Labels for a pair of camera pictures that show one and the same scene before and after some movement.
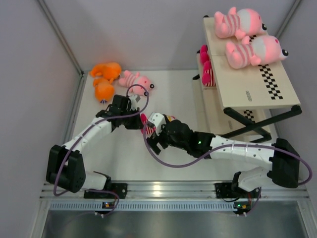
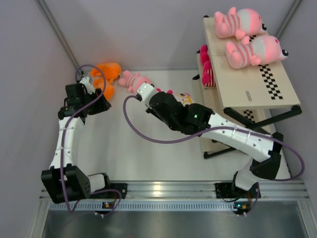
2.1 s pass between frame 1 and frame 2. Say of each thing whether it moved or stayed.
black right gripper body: moved
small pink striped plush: stayed
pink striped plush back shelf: stayed
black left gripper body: moved
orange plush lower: stayed
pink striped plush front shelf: stayed
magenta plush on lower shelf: stayed
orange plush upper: stayed
